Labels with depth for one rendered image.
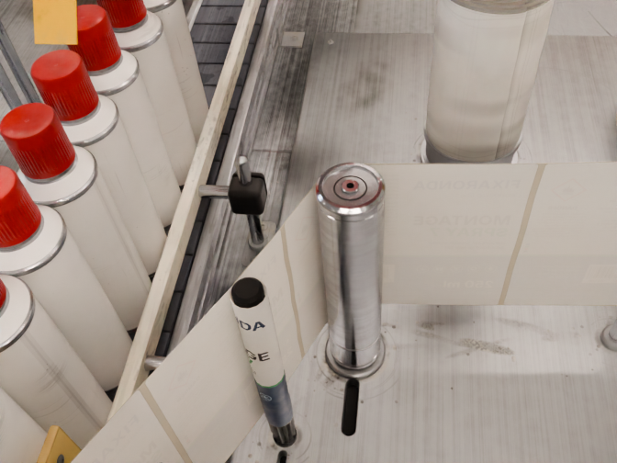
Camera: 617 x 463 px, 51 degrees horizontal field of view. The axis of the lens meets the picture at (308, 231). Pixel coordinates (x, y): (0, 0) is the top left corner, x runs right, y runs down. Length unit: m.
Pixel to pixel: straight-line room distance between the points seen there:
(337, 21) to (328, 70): 0.18
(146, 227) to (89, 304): 0.11
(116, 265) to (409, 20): 0.56
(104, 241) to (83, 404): 0.11
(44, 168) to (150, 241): 0.15
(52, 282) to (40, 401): 0.07
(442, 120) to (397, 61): 0.19
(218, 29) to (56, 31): 0.37
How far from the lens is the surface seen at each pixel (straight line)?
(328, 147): 0.64
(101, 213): 0.45
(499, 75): 0.52
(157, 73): 0.55
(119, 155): 0.48
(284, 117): 0.76
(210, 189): 0.58
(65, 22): 0.48
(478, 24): 0.50
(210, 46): 0.80
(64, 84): 0.44
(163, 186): 0.56
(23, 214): 0.39
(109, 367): 0.50
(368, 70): 0.73
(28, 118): 0.42
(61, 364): 0.42
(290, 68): 0.83
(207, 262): 0.57
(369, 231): 0.36
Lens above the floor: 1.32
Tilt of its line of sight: 51 degrees down
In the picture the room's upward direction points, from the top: 6 degrees counter-clockwise
